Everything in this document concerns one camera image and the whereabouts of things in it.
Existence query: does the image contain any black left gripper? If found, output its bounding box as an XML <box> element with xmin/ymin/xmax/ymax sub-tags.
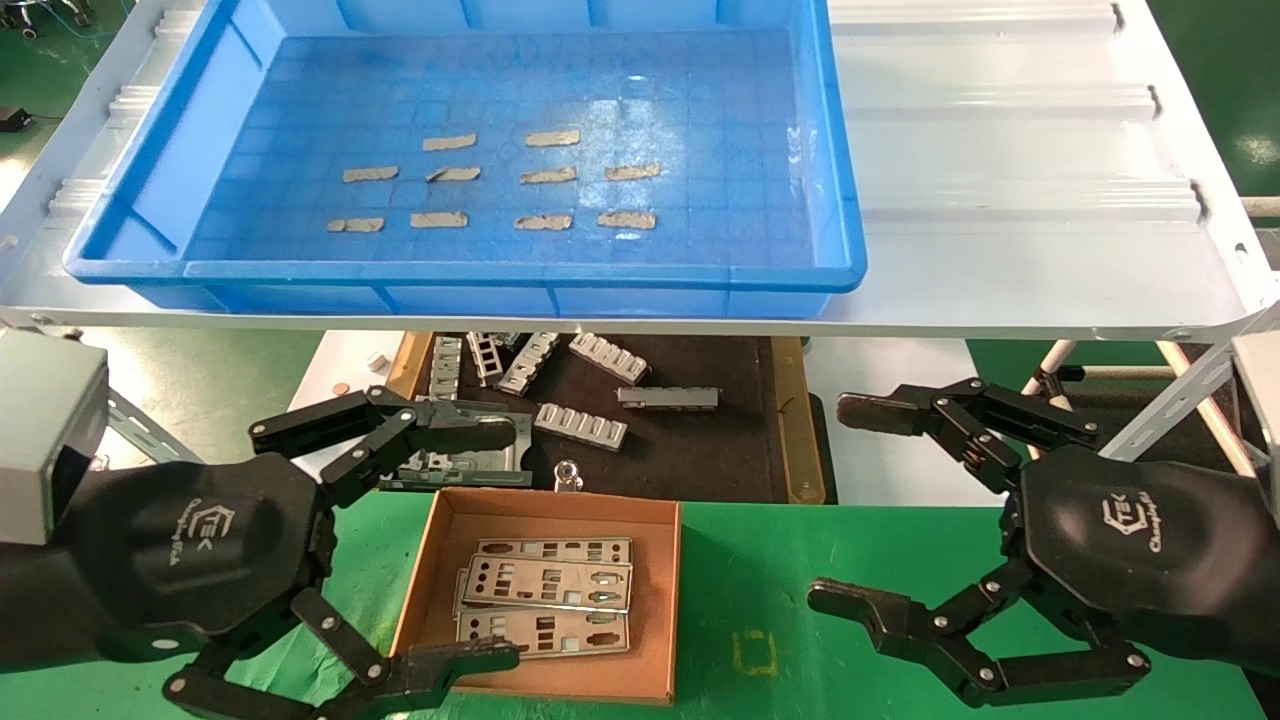
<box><xmin>0</xmin><ymin>384</ymin><xmax>521</xmax><ymax>720</ymax></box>

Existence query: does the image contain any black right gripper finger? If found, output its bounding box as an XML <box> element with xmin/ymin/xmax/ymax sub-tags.
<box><xmin>837</xmin><ymin>377</ymin><xmax>1101</xmax><ymax>496</ymax></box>

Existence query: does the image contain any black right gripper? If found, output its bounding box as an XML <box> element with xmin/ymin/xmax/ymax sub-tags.
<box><xmin>807</xmin><ymin>445</ymin><xmax>1280</xmax><ymax>709</ymax></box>

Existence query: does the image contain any brown cardboard box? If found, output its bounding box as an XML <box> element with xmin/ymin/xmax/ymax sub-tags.
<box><xmin>388</xmin><ymin>487</ymin><xmax>683</xmax><ymax>706</ymax></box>

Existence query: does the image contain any dark wood-framed parts tray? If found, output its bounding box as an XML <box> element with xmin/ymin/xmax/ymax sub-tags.
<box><xmin>385</xmin><ymin>333</ymin><xmax>827</xmax><ymax>505</ymax></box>

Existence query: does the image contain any blue plastic tray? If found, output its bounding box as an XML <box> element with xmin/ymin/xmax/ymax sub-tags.
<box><xmin>62</xmin><ymin>0</ymin><xmax>869</xmax><ymax>319</ymax></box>

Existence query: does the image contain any large flat grey metal plate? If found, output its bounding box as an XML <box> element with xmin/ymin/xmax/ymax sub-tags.
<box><xmin>380</xmin><ymin>400</ymin><xmax>535</xmax><ymax>492</ymax></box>

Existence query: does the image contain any green table cloth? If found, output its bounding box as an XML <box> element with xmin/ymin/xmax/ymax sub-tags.
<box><xmin>0</xmin><ymin>488</ymin><xmax>1273</xmax><ymax>720</ymax></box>

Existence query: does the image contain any white rack pipe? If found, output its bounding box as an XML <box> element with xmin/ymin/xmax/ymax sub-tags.
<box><xmin>1020</xmin><ymin>340</ymin><xmax>1081</xmax><ymax>446</ymax></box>

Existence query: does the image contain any slotted grey metal plate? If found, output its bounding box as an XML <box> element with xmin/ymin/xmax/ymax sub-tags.
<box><xmin>497</xmin><ymin>333</ymin><xmax>561</xmax><ymax>397</ymax></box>
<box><xmin>430</xmin><ymin>337</ymin><xmax>463</xmax><ymax>402</ymax></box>

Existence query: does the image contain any ladder-shaped grey metal plate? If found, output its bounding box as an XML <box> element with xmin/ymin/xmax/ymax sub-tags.
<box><xmin>466</xmin><ymin>333</ymin><xmax>506</xmax><ymax>389</ymax></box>

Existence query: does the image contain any grey metal bar part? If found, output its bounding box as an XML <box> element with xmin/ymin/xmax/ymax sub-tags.
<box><xmin>617</xmin><ymin>386</ymin><xmax>720</xmax><ymax>411</ymax></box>

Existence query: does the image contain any white metal shelf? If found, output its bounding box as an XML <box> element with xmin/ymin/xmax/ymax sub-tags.
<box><xmin>0</xmin><ymin>0</ymin><xmax>1280</xmax><ymax>343</ymax></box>

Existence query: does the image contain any beige horizontal rack pipe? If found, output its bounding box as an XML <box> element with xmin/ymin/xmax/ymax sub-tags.
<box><xmin>1080</xmin><ymin>365</ymin><xmax>1201</xmax><ymax>382</ymax></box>

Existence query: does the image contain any perforated white angle brace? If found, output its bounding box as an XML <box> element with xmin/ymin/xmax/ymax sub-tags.
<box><xmin>1098</xmin><ymin>335</ymin><xmax>1251</xmax><ymax>463</ymax></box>
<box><xmin>104</xmin><ymin>388</ymin><xmax>203</xmax><ymax>467</ymax></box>

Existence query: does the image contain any tan rack pipe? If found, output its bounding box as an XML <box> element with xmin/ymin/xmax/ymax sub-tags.
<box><xmin>1158</xmin><ymin>340</ymin><xmax>1259</xmax><ymax>479</ymax></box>

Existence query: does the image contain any office chair castor base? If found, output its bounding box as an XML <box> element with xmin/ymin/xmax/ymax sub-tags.
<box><xmin>0</xmin><ymin>0</ymin><xmax>96</xmax><ymax>41</ymax></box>

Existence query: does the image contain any grey ribbed metal bracket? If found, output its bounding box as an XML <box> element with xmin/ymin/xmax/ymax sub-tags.
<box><xmin>569</xmin><ymin>333</ymin><xmax>651</xmax><ymax>386</ymax></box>
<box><xmin>533</xmin><ymin>403</ymin><xmax>629</xmax><ymax>452</ymax></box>

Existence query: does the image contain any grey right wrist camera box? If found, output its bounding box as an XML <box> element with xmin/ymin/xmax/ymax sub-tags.
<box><xmin>1232</xmin><ymin>330</ymin><xmax>1280</xmax><ymax>486</ymax></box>

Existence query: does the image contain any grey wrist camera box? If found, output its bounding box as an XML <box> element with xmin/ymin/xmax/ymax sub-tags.
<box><xmin>0</xmin><ymin>330</ymin><xmax>109</xmax><ymax>547</ymax></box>
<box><xmin>1232</xmin><ymin>330</ymin><xmax>1280</xmax><ymax>486</ymax></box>

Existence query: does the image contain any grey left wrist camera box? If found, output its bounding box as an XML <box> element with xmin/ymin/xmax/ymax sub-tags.
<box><xmin>0</xmin><ymin>330</ymin><xmax>109</xmax><ymax>547</ymax></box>

